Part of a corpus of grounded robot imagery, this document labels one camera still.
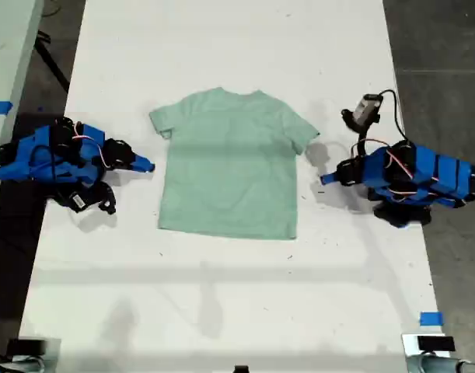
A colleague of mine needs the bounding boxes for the pale green T-shirt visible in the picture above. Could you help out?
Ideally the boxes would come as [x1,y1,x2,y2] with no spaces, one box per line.
[148,87,322,241]

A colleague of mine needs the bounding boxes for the black stand leg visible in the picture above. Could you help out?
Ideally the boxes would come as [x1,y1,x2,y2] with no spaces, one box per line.
[33,33,71,90]

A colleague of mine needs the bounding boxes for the pale side table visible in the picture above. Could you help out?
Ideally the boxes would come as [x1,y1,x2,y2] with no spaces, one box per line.
[0,0,46,230]

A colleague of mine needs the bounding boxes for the short blue tape strip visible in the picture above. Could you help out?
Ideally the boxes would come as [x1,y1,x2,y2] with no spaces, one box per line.
[419,311,444,326]

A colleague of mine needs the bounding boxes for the small black box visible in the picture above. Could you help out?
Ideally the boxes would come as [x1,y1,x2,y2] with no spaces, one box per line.
[417,336,456,353]
[6,338,46,355]

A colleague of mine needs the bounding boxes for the camera black stalk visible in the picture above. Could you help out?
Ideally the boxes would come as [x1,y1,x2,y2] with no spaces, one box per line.
[91,180,117,215]
[341,109,368,156]

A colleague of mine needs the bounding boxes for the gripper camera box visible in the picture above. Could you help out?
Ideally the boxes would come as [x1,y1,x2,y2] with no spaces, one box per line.
[355,92,384,124]
[64,190,93,214]

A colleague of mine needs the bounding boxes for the camera black cable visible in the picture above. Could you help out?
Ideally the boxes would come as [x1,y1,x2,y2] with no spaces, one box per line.
[378,89,411,145]

